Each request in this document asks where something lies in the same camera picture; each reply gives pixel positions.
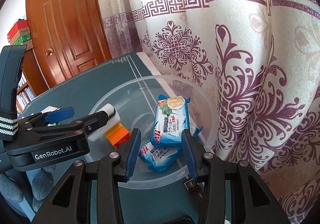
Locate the white blue medicine box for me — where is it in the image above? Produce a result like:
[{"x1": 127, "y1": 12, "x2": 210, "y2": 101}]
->
[{"x1": 41, "y1": 106, "x2": 60, "y2": 113}]

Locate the orange yellow toy brick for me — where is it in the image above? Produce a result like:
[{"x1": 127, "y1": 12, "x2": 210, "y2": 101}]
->
[{"x1": 105, "y1": 122, "x2": 130, "y2": 149}]

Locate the small blue cracker pack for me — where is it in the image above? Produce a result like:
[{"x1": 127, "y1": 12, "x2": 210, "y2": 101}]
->
[{"x1": 138, "y1": 133, "x2": 183, "y2": 173}]

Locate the large blue cracker pack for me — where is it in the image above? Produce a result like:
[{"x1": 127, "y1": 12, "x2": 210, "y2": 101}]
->
[{"x1": 150, "y1": 95, "x2": 190, "y2": 148}]

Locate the grey gloved left hand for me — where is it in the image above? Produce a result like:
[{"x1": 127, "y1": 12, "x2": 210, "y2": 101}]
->
[{"x1": 1, "y1": 164, "x2": 56, "y2": 212}]

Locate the wooden bookshelf with books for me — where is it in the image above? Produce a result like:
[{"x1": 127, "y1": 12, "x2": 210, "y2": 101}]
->
[{"x1": 16, "y1": 49, "x2": 49, "y2": 116}]

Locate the clear plastic bowl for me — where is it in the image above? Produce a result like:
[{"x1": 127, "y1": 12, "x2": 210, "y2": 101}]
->
[{"x1": 90, "y1": 75, "x2": 218, "y2": 189}]

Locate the brass door knob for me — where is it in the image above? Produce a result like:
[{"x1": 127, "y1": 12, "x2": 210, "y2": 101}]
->
[{"x1": 45, "y1": 48, "x2": 53, "y2": 56}]

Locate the green box on shelf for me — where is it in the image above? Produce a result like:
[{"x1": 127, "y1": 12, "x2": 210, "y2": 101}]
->
[{"x1": 13, "y1": 34, "x2": 31, "y2": 45}]

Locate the wooden door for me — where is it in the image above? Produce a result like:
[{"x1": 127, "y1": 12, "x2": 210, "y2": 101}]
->
[{"x1": 26, "y1": 0, "x2": 111, "y2": 88}]

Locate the tan box on shelf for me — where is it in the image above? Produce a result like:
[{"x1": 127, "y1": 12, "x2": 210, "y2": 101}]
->
[{"x1": 9, "y1": 27, "x2": 30, "y2": 45}]

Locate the red box on shelf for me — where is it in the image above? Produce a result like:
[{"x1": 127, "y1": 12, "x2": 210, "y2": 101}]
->
[{"x1": 7, "y1": 19, "x2": 28, "y2": 42}]

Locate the purple patterned curtain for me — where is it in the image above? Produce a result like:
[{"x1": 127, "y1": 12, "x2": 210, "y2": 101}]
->
[{"x1": 98, "y1": 0, "x2": 319, "y2": 223}]

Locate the black wrist strap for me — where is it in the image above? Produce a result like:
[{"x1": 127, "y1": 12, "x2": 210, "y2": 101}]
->
[{"x1": 0, "y1": 44, "x2": 28, "y2": 142}]

